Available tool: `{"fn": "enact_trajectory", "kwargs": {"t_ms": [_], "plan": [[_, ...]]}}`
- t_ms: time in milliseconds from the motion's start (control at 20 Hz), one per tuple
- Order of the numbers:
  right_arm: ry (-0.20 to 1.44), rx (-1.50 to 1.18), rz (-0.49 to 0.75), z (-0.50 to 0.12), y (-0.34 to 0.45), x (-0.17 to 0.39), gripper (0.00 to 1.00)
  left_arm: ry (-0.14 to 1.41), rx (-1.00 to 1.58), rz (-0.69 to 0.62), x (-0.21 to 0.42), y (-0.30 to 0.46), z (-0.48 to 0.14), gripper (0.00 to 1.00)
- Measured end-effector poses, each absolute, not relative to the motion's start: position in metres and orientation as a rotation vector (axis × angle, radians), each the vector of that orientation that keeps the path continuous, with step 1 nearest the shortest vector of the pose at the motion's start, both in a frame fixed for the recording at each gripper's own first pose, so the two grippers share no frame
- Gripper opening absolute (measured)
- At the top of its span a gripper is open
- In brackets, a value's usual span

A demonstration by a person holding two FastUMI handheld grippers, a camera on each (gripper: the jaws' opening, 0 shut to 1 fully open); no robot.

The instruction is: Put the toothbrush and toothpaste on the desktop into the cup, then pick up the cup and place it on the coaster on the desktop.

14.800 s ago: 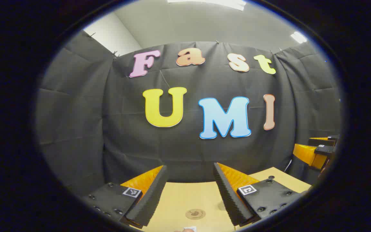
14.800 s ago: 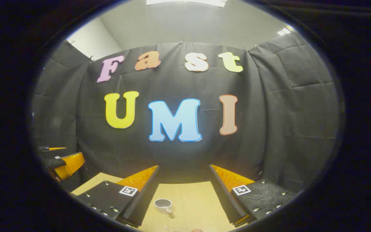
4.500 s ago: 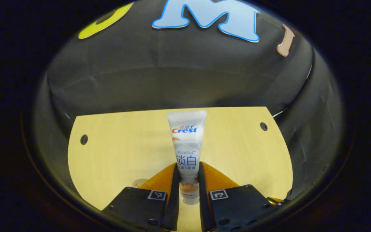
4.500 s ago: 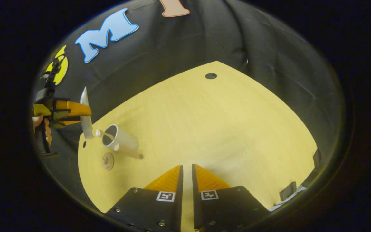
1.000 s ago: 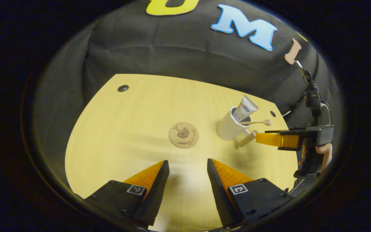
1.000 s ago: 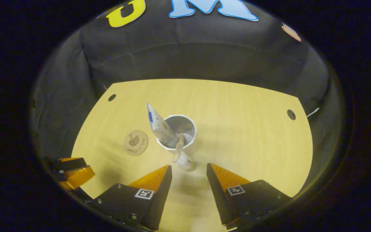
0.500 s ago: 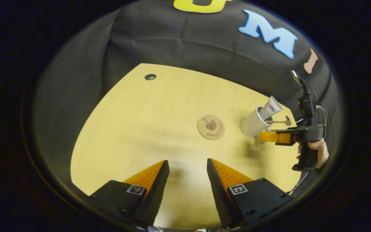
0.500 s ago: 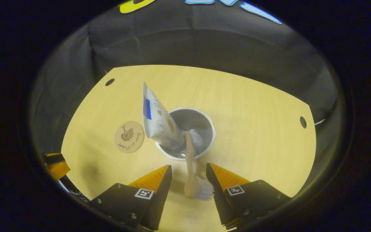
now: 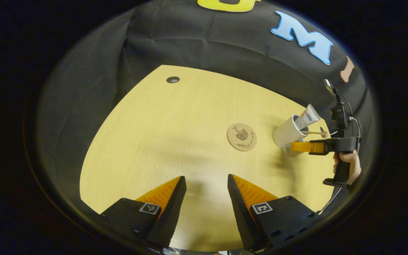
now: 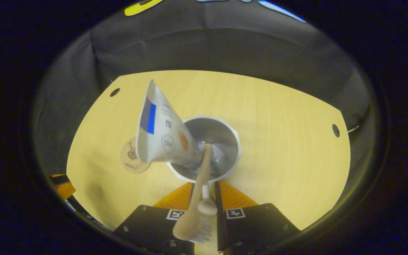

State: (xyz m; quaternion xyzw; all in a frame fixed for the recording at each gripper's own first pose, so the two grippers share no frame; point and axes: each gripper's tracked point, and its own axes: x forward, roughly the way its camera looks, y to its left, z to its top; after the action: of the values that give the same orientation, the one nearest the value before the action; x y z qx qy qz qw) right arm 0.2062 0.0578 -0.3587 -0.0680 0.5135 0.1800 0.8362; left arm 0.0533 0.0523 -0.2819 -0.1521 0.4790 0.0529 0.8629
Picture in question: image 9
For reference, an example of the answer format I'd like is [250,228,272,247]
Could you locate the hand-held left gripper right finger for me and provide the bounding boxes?
[227,174,323,252]

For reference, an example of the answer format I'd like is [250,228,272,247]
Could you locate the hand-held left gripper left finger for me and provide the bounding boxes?
[100,176,187,248]

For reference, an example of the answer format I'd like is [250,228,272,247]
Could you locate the white toothbrush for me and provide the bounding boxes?
[301,130,328,138]

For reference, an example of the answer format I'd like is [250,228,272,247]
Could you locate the white cup with wooden handle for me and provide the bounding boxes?
[272,114,309,148]

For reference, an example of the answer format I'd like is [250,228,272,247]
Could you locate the white toothpaste tube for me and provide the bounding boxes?
[294,104,321,131]

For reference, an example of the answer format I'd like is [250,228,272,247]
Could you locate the round cork coaster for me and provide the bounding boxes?
[227,123,257,152]

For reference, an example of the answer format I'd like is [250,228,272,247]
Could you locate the wooden desktop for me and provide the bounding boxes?
[79,65,335,252]

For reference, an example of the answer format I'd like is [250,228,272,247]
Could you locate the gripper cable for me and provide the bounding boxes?
[317,186,343,216]

